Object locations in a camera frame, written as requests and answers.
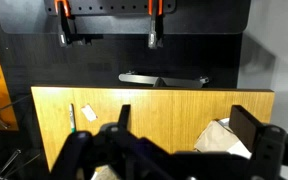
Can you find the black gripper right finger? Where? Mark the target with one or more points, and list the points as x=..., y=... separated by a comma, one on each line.
x=245, y=126

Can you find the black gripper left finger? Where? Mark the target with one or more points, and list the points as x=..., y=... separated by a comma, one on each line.
x=124, y=115

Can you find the green capped grey marker pen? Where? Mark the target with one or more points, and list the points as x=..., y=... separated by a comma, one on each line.
x=72, y=116

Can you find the grey metal tool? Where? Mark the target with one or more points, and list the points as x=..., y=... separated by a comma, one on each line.
x=170, y=81

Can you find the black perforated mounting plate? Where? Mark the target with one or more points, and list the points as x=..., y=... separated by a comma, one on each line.
x=117, y=8

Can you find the black cart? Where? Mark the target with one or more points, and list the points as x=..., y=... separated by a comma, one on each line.
x=200, y=20

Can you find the thick chrome tube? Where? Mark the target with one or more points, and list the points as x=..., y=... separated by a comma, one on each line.
x=9, y=161

